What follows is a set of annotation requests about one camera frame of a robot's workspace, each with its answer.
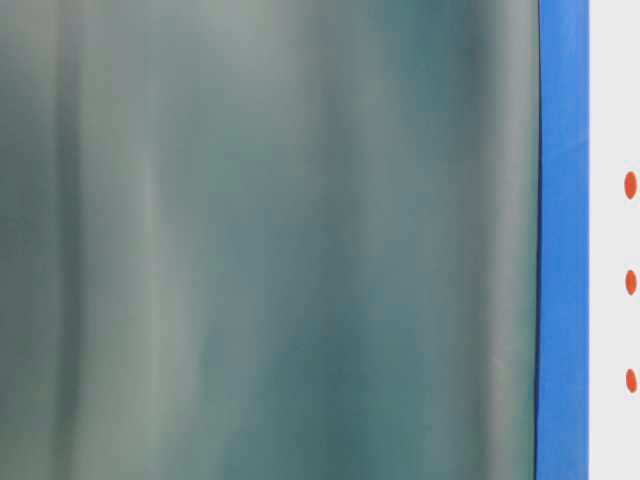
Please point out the green backdrop curtain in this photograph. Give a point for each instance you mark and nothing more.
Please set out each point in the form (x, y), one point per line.
(269, 239)

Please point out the blue table cloth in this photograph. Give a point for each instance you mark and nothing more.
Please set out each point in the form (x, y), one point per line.
(563, 238)

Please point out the white block with marks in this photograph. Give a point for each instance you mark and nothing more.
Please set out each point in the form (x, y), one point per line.
(614, 240)

